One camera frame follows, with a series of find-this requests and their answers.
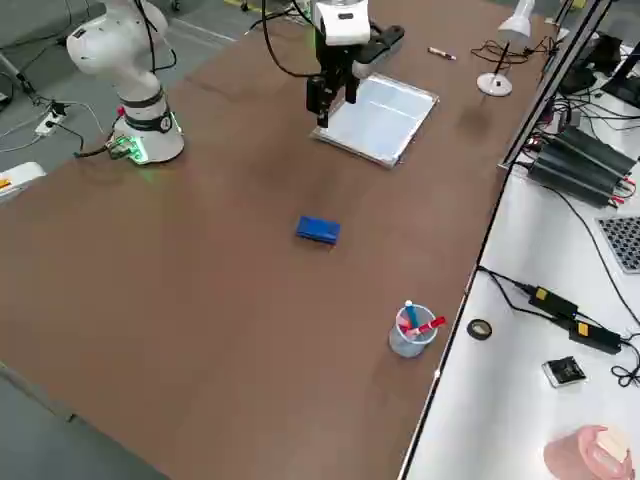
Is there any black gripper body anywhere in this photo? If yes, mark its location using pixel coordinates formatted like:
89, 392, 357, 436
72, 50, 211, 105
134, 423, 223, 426
317, 43, 363, 84

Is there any blue whiteboard eraser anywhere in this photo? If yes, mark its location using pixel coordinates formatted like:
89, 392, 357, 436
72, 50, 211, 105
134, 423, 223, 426
294, 215, 342, 247

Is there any silver framed whiteboard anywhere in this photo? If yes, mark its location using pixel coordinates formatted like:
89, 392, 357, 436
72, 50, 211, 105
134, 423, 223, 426
309, 73, 441, 170

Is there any red marker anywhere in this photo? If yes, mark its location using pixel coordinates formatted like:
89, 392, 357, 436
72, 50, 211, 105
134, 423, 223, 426
407, 315, 447, 337

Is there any white desk lamp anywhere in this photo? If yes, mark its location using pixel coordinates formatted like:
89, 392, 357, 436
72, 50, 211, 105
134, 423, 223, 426
476, 0, 535, 98

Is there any black finned power supply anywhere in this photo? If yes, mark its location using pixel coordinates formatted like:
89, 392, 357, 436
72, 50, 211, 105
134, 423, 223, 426
547, 125, 640, 176
527, 142, 629, 209

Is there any clear plastic pen cup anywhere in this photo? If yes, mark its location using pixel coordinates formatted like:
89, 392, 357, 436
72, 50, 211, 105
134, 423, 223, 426
388, 304, 438, 359

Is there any black tape roll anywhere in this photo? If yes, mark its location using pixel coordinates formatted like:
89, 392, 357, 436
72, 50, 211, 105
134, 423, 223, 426
466, 318, 493, 342

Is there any white floor power strip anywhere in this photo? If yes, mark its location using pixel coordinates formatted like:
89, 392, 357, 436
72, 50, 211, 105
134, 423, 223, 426
34, 113, 67, 137

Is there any black power adapter yellow label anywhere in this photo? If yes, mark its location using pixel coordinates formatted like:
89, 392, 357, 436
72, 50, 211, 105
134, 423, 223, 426
568, 319, 623, 355
528, 285, 580, 319

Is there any white cart orange label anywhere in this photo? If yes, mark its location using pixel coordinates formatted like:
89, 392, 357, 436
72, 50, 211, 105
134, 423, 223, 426
0, 161, 48, 204

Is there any perforated grid plate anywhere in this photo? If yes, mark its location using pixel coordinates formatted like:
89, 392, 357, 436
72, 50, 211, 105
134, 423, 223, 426
594, 215, 640, 275

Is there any small black circuit module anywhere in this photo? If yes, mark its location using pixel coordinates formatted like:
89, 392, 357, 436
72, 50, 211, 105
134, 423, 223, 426
541, 355, 586, 389

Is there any pink tissue roll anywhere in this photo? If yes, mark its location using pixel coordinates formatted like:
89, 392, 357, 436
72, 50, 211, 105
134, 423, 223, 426
543, 424, 634, 480

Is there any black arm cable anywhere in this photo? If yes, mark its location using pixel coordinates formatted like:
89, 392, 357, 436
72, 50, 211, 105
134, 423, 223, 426
130, 0, 327, 80

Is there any black lamp cable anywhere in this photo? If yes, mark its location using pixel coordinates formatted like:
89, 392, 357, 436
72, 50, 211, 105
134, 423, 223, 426
470, 34, 564, 65

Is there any aluminium frame rail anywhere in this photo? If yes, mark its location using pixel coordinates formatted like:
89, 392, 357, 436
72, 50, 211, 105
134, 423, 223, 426
496, 0, 619, 172

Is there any black adapter cable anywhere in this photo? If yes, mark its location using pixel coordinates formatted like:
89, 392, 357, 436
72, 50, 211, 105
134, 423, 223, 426
477, 266, 539, 316

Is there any black base cable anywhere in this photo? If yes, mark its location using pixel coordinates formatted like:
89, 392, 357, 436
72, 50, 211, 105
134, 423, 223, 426
73, 130, 124, 160

